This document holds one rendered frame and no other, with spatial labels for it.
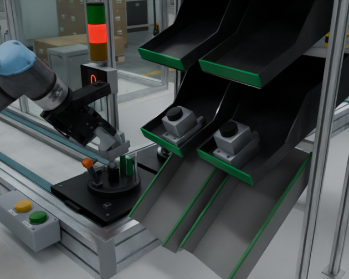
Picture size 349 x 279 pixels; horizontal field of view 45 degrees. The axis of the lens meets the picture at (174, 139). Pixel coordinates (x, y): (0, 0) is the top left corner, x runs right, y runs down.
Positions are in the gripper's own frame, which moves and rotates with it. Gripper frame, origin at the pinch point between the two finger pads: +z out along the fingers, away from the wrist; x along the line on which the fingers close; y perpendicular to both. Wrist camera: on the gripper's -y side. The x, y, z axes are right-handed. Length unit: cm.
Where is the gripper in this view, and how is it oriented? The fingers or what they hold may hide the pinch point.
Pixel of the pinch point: (113, 136)
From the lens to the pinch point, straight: 107.3
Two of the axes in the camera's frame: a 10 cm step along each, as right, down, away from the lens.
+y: -5.2, 8.2, -2.4
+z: 4.6, 5.0, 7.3
